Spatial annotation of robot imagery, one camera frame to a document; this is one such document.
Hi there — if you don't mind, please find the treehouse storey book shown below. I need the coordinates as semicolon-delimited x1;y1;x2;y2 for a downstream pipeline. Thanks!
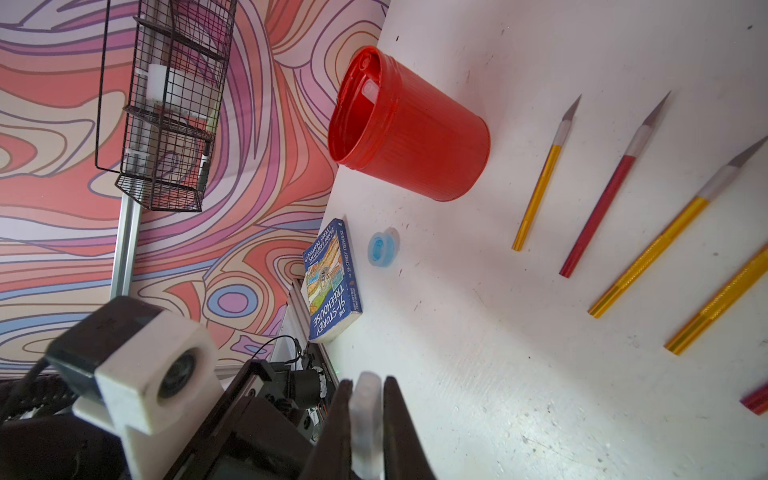
303;218;363;344

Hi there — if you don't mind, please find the black wire basket left wall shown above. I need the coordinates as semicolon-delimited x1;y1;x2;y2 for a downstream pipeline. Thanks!
110;1;237;212

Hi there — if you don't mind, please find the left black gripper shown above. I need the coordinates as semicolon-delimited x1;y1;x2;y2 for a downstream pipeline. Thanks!
165;360;336;479

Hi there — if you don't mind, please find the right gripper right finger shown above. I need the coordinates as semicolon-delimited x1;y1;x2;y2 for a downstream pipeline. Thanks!
383;376;436;480

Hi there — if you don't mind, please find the red carving knife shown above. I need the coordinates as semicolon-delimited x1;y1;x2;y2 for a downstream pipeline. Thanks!
559;91;671;278
740;384;768;415

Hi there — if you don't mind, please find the red pen cup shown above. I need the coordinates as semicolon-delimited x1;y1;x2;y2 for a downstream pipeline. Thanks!
327;46;491;202

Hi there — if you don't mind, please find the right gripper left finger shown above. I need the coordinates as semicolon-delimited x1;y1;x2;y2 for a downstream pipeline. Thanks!
299;380;353;480

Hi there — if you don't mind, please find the gold carving knife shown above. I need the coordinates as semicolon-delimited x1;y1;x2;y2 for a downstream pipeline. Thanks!
512;95;582;252
588;137;767;318
664;244;767;355

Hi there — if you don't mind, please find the blue tape roll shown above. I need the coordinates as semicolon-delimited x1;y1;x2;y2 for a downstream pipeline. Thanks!
367;227;400;268

